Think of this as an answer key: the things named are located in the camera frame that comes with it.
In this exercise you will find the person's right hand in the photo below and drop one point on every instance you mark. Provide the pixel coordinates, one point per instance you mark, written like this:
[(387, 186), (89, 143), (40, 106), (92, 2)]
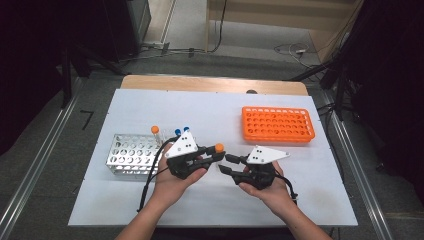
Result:
[(278, 195)]

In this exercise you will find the metal test tube rack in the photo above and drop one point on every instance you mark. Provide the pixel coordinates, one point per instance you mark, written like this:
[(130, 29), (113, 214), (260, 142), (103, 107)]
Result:
[(130, 155)]

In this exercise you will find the white board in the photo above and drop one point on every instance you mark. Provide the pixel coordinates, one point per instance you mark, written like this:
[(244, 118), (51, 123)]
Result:
[(213, 203)]

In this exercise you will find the wooden table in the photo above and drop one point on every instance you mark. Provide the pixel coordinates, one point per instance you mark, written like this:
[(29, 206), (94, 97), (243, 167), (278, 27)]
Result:
[(213, 84)]

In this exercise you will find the person's left hand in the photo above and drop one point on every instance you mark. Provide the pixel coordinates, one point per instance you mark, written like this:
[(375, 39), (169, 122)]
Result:
[(170, 190)]

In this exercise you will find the light wooden shelf unit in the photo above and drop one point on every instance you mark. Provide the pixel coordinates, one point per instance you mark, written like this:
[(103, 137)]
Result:
[(266, 20)]

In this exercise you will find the blue-capped test tube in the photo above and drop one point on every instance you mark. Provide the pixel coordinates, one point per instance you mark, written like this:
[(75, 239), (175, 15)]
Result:
[(177, 132), (186, 129)]

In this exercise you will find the orange test tube rack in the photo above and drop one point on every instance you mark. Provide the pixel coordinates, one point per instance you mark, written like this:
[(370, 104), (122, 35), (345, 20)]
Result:
[(278, 125)]

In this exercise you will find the black metal stand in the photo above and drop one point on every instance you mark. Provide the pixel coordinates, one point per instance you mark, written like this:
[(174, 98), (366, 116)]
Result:
[(66, 76), (340, 90)]

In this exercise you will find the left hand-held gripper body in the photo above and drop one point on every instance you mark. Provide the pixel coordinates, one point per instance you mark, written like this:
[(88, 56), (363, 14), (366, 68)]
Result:
[(182, 148)]

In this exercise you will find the dark cabinet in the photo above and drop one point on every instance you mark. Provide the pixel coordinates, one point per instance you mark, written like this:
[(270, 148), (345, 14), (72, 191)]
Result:
[(130, 26)]

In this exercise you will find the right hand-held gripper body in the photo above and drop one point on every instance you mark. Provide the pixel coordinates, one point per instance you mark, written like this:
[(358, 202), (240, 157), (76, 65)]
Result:
[(266, 155)]

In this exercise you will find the metal floor rail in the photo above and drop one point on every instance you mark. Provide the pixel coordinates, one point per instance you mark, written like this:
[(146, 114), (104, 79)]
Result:
[(373, 206), (33, 170)]

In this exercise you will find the orange-capped test tube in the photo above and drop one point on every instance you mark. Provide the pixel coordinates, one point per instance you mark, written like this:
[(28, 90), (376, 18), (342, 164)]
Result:
[(155, 129), (219, 148)]

